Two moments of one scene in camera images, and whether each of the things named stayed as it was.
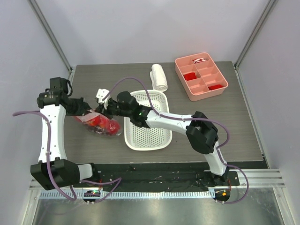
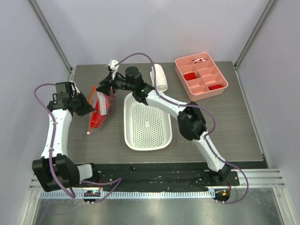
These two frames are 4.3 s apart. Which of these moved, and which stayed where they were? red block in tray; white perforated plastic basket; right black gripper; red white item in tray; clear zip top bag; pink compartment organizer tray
Moved: clear zip top bag; right black gripper
Stayed: pink compartment organizer tray; red white item in tray; red block in tray; white perforated plastic basket
